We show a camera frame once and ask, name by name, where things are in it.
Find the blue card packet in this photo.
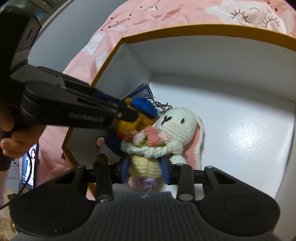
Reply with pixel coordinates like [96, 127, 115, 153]
[122, 82, 154, 101]

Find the white crochet bunny toy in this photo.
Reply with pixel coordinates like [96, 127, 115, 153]
[121, 107, 205, 192]

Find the black cable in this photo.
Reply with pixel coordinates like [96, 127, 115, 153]
[0, 148, 35, 209]

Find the smartphone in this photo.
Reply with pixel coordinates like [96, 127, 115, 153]
[22, 144, 38, 188]

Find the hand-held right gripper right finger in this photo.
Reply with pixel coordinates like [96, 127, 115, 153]
[161, 156, 238, 201]

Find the pink printed blanket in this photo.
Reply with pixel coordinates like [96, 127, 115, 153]
[35, 0, 296, 186]

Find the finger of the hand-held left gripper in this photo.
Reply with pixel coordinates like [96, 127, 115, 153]
[37, 66, 122, 104]
[76, 96, 139, 122]

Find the person's left hand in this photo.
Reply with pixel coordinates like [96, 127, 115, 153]
[0, 105, 45, 159]

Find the yellow cardboard box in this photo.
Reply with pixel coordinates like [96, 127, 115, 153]
[61, 23, 296, 202]

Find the glass door cabinet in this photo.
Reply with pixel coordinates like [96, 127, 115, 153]
[35, 0, 77, 28]

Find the beige fluffy rug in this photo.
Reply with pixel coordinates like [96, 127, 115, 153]
[0, 193, 18, 241]

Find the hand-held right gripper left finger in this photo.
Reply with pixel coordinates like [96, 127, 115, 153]
[54, 156, 130, 202]

